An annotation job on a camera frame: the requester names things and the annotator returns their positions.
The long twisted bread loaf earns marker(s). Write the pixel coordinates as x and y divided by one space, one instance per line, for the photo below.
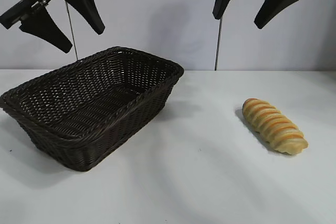
273 125

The dark brown wicker basket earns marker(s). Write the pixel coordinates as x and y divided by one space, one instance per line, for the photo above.
86 108

